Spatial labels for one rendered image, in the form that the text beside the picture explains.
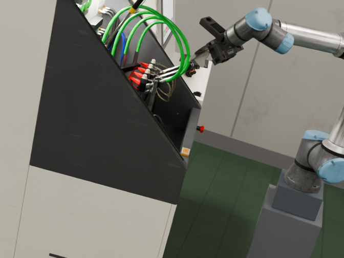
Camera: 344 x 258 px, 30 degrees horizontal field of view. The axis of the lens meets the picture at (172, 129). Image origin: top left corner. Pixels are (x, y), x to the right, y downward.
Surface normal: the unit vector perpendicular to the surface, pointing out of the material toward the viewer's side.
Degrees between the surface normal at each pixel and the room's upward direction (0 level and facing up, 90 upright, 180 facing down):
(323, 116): 90
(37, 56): 90
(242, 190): 0
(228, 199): 0
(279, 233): 90
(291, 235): 90
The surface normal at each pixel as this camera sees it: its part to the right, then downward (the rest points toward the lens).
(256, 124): -0.25, 0.33
